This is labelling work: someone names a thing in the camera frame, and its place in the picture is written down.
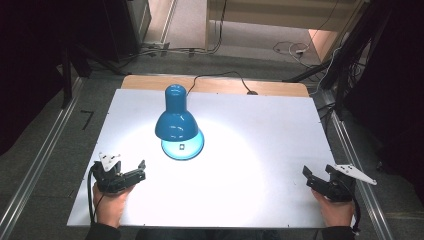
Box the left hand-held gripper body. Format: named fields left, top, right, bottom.
left=90, top=152, right=134, bottom=195

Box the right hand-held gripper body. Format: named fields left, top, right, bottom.
left=313, top=163, right=378, bottom=203

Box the blue desk lamp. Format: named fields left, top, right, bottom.
left=154, top=83, right=205, bottom=161

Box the person's right hand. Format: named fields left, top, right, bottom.
left=311, top=189, right=355, bottom=229

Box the person's left hand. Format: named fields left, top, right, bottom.
left=92, top=182, right=135, bottom=230

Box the white board sheet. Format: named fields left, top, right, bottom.
left=66, top=88, right=356, bottom=230

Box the person's dark clothing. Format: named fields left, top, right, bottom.
left=134, top=228, right=316, bottom=240

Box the wooden table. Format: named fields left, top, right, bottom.
left=120, top=74, right=310, bottom=98

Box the black metal stand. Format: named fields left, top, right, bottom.
left=282, top=0, right=398, bottom=121

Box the grey power strip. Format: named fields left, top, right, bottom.
left=141, top=40, right=171, bottom=51

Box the black cabinet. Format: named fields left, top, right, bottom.
left=63, top=0, right=153, bottom=76

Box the light wooden furniture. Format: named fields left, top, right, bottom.
left=204, top=0, right=371, bottom=64

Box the aluminium rail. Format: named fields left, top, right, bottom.
left=0, top=77, right=84, bottom=240
left=321, top=91, right=396, bottom=240

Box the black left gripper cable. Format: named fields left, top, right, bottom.
left=86, top=165, right=98, bottom=225

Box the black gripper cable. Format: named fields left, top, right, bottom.
left=86, top=165, right=98, bottom=225
left=351, top=195, right=363, bottom=233

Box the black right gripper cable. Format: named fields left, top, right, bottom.
left=351, top=195, right=363, bottom=233

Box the black lamp cable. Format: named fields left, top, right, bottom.
left=186, top=70, right=259, bottom=96

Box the white floor cable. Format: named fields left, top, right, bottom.
left=288, top=42, right=313, bottom=64

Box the black floor cable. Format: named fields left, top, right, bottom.
left=118, top=0, right=229, bottom=69

